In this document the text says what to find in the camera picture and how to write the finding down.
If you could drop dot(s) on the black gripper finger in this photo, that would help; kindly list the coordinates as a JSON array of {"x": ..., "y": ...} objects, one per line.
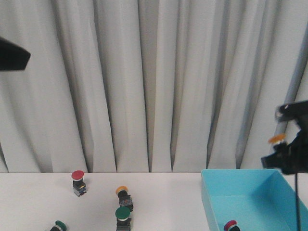
[
  {"x": 297, "y": 111},
  {"x": 296, "y": 160},
  {"x": 12, "y": 56}
]

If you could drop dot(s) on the yellow push button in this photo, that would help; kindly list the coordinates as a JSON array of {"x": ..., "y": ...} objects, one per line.
[
  {"x": 279, "y": 145},
  {"x": 124, "y": 199}
]

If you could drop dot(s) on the red push button carried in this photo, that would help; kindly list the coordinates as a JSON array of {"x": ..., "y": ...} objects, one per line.
[{"x": 231, "y": 226}]

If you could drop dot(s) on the blue plastic box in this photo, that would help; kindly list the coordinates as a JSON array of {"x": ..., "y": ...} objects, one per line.
[{"x": 257, "y": 199}]

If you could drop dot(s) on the white pleated curtain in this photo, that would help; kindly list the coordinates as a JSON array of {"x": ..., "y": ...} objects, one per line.
[{"x": 149, "y": 85}]

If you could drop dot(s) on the red push button standing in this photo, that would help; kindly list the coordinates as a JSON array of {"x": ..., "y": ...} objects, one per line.
[{"x": 79, "y": 185}]

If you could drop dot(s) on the yellow push button lying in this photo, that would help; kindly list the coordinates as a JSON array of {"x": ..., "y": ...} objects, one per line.
[{"x": 124, "y": 199}]

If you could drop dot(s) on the green push button lying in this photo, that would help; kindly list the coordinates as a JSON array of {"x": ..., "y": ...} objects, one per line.
[{"x": 59, "y": 226}]

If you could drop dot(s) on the green push button standing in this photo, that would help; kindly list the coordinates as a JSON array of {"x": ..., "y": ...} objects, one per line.
[{"x": 123, "y": 219}]

